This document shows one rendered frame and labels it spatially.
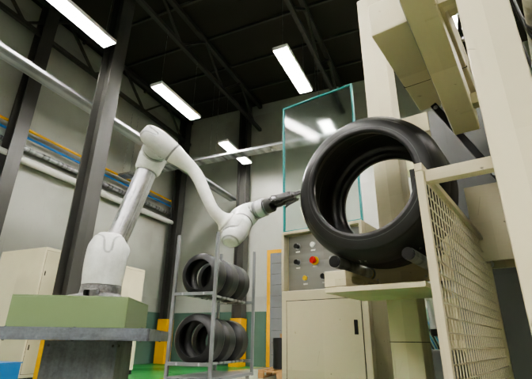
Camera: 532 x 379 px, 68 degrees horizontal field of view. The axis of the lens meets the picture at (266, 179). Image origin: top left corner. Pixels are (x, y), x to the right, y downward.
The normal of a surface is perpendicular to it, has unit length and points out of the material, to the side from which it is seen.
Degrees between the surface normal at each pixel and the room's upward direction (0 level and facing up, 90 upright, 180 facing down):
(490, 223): 90
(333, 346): 90
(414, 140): 85
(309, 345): 90
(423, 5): 162
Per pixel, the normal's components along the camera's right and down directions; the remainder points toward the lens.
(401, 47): -0.01, 0.92
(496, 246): -0.58, -0.32
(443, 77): -0.19, 0.78
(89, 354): 0.10, -0.38
